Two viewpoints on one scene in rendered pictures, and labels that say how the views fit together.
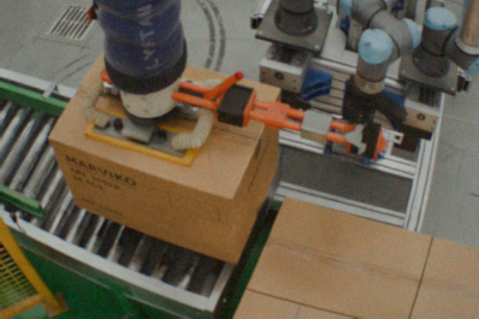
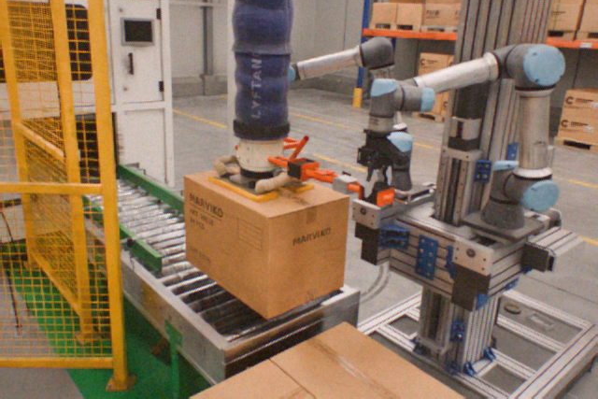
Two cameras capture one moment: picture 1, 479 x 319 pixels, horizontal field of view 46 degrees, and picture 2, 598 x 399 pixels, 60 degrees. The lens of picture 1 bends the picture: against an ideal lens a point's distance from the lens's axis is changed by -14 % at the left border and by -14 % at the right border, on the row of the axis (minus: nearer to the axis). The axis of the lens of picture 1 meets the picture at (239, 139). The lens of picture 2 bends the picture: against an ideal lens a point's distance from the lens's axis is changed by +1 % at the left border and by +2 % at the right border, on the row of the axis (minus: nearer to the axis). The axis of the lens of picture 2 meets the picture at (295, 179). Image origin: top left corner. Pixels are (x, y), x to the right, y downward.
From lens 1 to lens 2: 1.23 m
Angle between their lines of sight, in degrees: 42
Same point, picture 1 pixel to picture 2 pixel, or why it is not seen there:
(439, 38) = (502, 178)
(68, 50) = not seen: hidden behind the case
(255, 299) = (269, 368)
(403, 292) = not seen: outside the picture
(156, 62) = (259, 113)
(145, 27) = (256, 79)
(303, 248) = (335, 354)
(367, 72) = (373, 106)
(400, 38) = (409, 90)
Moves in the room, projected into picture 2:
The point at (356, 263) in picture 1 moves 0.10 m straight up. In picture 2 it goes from (377, 385) to (378, 360)
